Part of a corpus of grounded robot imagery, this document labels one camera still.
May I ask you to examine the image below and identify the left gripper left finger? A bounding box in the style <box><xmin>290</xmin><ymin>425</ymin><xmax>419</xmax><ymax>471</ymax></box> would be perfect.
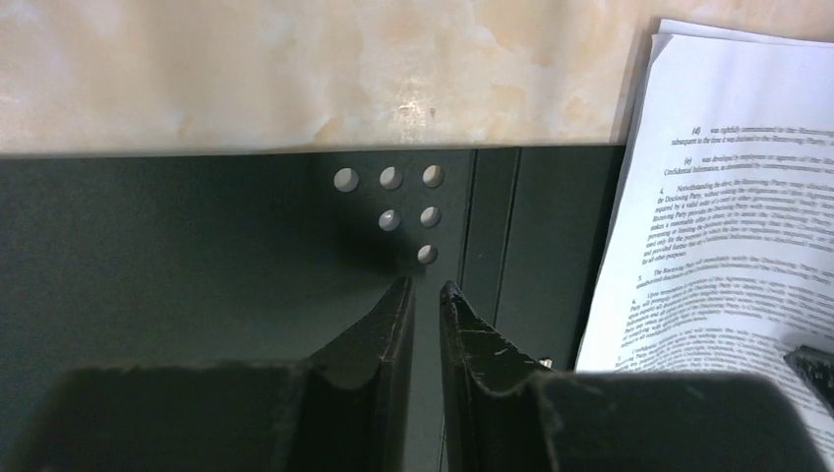
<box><xmin>13</xmin><ymin>277</ymin><xmax>415</xmax><ymax>471</ymax></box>

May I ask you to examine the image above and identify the teal folder black inside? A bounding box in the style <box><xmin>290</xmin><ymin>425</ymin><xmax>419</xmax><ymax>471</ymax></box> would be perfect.
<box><xmin>1</xmin><ymin>146</ymin><xmax>624</xmax><ymax>471</ymax></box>

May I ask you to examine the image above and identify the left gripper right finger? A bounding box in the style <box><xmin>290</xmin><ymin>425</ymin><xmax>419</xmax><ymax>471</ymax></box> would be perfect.
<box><xmin>440</xmin><ymin>282</ymin><xmax>826</xmax><ymax>471</ymax></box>

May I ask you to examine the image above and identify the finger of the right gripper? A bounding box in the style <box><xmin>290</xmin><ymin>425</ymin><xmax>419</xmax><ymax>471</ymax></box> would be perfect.
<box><xmin>783</xmin><ymin>345</ymin><xmax>833</xmax><ymax>411</ymax></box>

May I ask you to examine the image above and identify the printed paper stack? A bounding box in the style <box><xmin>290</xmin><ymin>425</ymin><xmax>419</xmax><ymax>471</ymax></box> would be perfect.
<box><xmin>575</xmin><ymin>19</ymin><xmax>833</xmax><ymax>458</ymax></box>

